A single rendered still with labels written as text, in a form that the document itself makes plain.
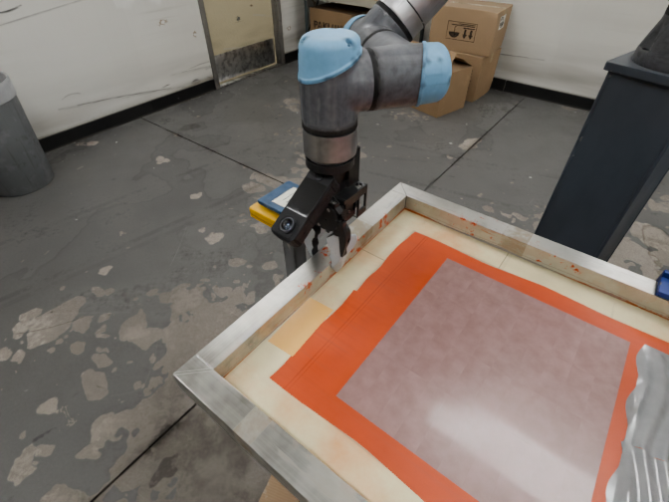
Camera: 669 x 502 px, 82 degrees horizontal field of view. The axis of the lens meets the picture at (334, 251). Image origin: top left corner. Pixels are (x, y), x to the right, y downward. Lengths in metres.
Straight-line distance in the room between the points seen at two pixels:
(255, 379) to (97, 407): 1.31
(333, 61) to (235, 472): 1.36
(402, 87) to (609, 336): 0.49
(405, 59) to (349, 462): 0.49
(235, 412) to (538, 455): 0.37
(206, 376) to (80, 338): 1.57
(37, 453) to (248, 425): 1.41
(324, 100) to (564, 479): 0.53
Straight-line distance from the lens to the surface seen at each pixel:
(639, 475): 0.62
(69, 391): 1.94
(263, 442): 0.50
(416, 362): 0.59
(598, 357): 0.70
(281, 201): 0.84
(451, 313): 0.66
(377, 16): 0.65
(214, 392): 0.54
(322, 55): 0.48
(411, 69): 0.53
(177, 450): 1.64
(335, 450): 0.53
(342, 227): 0.58
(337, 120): 0.51
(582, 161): 1.12
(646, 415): 0.67
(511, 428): 0.58
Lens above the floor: 1.45
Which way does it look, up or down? 43 degrees down
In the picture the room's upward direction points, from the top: straight up
